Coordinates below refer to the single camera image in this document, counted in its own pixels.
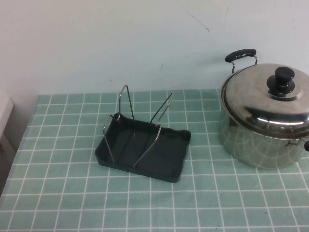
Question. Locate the stainless steel pot lid black knob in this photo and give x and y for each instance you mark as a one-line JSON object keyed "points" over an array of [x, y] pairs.
{"points": [[253, 96]]}

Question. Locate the green white checked tablecloth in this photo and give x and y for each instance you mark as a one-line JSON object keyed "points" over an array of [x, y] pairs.
{"points": [[72, 198]]}

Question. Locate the white cabinet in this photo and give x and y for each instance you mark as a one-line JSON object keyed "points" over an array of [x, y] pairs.
{"points": [[6, 113]]}

